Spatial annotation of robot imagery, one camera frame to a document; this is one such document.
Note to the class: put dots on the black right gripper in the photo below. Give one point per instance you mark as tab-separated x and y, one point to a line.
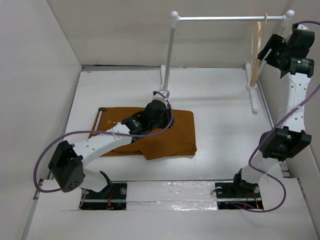
274	42

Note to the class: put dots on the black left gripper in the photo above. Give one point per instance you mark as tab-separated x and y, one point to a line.
168	116

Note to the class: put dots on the brown trousers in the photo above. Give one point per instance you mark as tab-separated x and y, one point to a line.
179	140

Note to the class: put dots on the beige wooden clothes hanger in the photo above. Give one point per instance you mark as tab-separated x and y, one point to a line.
256	39

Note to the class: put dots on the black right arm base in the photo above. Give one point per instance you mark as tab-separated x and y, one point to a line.
229	199

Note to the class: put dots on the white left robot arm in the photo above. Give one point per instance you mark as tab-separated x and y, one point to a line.
69	161

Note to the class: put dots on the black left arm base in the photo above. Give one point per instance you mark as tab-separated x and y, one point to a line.
115	198

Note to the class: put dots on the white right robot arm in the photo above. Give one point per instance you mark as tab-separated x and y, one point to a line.
289	136

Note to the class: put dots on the white metal clothes rack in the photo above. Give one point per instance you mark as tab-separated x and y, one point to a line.
175	19

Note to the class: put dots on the silver foil tape strip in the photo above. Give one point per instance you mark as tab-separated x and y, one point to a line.
171	196

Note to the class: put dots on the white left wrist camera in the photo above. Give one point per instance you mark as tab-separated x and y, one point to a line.
161	95

